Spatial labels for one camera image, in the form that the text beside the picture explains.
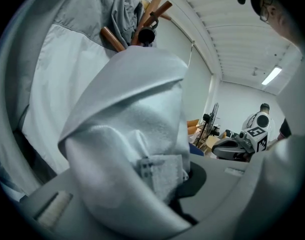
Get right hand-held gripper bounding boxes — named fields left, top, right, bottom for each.
left=211, top=112, right=270, bottom=163

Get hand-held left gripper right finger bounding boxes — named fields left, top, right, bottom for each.
left=177, top=55, right=305, bottom=240

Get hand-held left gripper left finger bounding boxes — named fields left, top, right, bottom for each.
left=0, top=0, right=168, bottom=240

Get wooden coat rack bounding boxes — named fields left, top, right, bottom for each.
left=99, top=0, right=174, bottom=54

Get person's right forearm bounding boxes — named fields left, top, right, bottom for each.
left=266, top=136, right=284, bottom=151

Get wooden chair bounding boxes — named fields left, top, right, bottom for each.
left=203, top=135, right=220, bottom=155

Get black standing fan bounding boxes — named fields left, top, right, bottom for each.
left=201, top=102, right=221, bottom=148

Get orange chair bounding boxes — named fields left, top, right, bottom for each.
left=186, top=118, right=201, bottom=135

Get grey and white jacket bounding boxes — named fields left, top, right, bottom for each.
left=12, top=0, right=159, bottom=202

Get black shirt sleeve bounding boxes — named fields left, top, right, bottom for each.
left=277, top=118, right=293, bottom=141

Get white roller blind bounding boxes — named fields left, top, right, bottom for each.
left=154, top=21, right=214, bottom=126

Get ceiling tube light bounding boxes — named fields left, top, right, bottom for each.
left=261, top=66, right=283, bottom=86

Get person's face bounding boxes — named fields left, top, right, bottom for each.
left=257, top=0, right=303, bottom=47

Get black glasses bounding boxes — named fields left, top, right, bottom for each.
left=258, top=0, right=275, bottom=25

